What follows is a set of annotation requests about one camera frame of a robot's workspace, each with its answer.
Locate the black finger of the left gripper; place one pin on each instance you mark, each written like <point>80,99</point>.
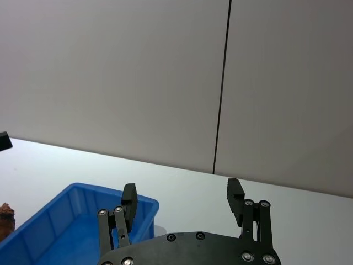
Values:
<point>4,142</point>

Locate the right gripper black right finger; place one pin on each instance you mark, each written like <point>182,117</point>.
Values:
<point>234,198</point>

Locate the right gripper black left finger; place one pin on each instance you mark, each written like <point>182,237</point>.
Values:
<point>129,203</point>

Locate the blue plastic bin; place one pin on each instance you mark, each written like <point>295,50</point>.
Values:
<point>60,220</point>

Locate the brown lumpy object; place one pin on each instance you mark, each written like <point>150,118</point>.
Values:
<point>7,220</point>

